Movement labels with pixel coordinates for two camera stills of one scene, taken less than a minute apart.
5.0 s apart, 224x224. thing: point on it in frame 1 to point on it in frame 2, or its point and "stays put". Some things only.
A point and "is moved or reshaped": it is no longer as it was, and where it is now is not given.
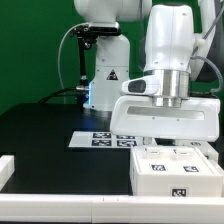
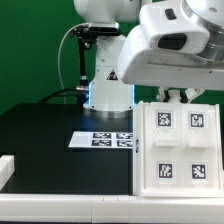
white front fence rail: x=108 y=208 stays put
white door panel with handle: x=155 y=160 is moved or reshaped
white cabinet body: x=172 y=171 is moved or reshaped
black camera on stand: x=86 y=35 stays put
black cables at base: x=62 y=92 stays put
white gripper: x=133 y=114 to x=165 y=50
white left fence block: x=7 y=168 stays put
